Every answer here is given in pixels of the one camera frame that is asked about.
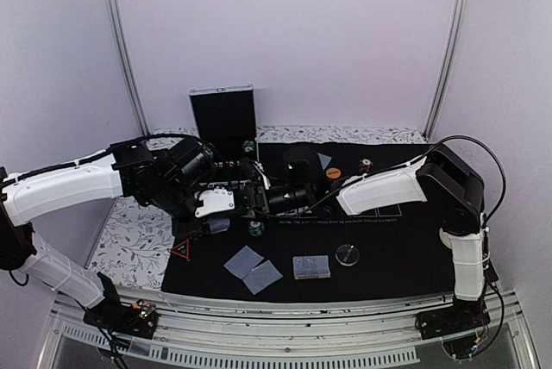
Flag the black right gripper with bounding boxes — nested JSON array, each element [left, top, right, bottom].
[[237, 184, 311, 223]]

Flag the orange big blind button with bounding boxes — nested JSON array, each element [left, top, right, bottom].
[[325, 167, 342, 180]]

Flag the orange black poker chips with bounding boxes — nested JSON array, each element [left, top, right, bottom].
[[357, 159, 373, 175]]

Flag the green poker chip pile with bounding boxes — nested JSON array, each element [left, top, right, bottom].
[[248, 221, 265, 237]]

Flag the blue patterned card deck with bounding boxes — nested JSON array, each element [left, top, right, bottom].
[[206, 217, 230, 235]]

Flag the short poker chip stack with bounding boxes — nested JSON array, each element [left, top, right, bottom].
[[242, 141, 255, 153]]

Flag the clear dealer button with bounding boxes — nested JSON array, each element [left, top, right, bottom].
[[336, 244, 360, 267]]

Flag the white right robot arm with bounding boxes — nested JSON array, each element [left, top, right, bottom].
[[242, 145, 486, 331]]

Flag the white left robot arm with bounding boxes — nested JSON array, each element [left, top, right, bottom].
[[1, 134, 236, 329]]

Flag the red dice row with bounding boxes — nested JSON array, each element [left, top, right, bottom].
[[216, 161, 240, 169]]

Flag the red triangle all-in marker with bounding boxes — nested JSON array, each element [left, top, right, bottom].
[[170, 239, 191, 261]]

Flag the aluminium poker chip case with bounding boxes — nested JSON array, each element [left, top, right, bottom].
[[189, 84, 258, 176]]

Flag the floral white tablecloth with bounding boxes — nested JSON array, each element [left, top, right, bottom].
[[88, 126, 426, 291]]

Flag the black poker mat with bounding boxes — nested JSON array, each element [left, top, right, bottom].
[[160, 141, 496, 306]]

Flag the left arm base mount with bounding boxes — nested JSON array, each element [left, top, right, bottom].
[[83, 272, 159, 340]]

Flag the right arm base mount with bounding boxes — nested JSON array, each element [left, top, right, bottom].
[[415, 296, 491, 340]]

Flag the left aluminium frame post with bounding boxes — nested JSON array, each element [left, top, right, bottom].
[[105, 0, 150, 135]]

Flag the aluminium frame post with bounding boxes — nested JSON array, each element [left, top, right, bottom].
[[423, 0, 468, 141], [105, 0, 150, 135]]

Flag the right aluminium frame post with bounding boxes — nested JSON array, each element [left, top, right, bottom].
[[423, 0, 468, 141]]

